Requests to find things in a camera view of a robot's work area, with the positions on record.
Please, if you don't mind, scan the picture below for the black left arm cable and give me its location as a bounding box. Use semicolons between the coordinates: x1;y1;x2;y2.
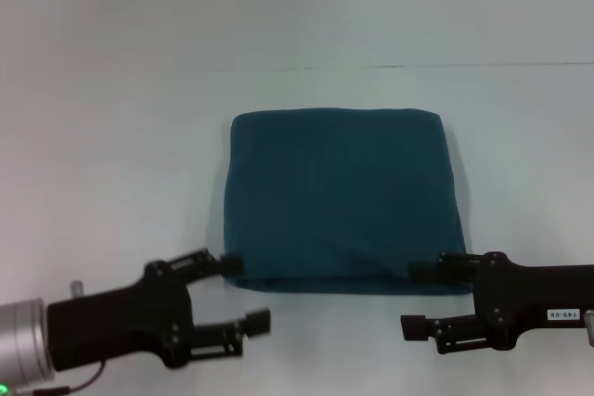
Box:
0;358;106;396

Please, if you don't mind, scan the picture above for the teal blue t-shirt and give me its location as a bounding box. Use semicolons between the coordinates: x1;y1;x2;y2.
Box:
223;107;468;298

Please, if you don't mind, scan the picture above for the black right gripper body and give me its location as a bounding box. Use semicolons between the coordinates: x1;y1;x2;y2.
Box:
472;250;594;351

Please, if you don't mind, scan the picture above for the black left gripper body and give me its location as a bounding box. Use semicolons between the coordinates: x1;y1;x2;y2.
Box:
46;261;194;372

